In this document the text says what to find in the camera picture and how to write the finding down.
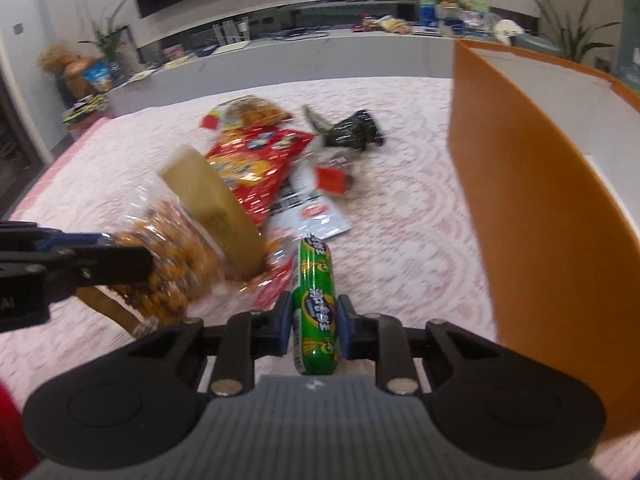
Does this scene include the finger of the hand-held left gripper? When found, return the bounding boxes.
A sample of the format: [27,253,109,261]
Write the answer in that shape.
[32,227,121,253]
[47,246,154,304]

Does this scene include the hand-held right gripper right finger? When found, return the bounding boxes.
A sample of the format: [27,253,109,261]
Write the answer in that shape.
[335,295,506,395]

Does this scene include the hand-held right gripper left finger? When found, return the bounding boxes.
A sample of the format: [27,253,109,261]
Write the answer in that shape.
[127,291,294,395]

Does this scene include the green sausage snack stick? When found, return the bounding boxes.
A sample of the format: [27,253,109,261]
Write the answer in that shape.
[291,234,342,376]

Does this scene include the clear snack bag tan label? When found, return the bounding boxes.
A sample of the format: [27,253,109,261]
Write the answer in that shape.
[77,145,297,339]

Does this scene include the dark green seaweed packet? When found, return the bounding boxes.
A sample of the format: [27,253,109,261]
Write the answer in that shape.
[302,105,386,151]

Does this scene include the clear snack bag red-yellow label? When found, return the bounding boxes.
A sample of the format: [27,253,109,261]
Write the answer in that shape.
[202,95,292,134]

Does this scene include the orange cardboard box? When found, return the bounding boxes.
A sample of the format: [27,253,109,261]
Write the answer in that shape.
[446,39,640,445]

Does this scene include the pink lace tablecloth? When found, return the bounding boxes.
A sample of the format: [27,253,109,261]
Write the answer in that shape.
[0,77,640,480]

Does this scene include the white packet with red label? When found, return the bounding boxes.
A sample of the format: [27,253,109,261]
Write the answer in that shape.
[270,160,352,241]

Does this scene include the clear wrapper with red cube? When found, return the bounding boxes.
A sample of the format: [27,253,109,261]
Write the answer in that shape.
[310,152,359,199]

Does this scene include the red cloth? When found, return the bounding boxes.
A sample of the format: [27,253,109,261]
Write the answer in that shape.
[0,380,38,480]

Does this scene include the red snack bag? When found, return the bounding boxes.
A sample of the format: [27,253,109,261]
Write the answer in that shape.
[205,127,317,229]

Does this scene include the blue snack bag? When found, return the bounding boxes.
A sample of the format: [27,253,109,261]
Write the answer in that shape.
[82,60,114,92]

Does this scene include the brown stuffed toy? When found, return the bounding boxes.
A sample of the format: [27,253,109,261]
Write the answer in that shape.
[37,42,97,100]

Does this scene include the potted plant with thin leaves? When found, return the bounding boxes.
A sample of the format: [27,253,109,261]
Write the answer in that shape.
[76,0,132,86]

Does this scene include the white tv console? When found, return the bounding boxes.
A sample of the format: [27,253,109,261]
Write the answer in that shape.
[106,0,568,117]

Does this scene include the pile of snack packets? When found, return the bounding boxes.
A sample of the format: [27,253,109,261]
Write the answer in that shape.
[351,16,414,36]

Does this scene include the white round device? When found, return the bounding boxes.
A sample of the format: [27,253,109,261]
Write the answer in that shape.
[492,18,526,43]

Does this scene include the long-leaf potted plant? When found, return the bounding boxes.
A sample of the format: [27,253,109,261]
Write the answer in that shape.
[526,0,622,67]

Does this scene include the black cables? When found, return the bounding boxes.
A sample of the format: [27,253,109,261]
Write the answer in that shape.
[259,29,332,42]

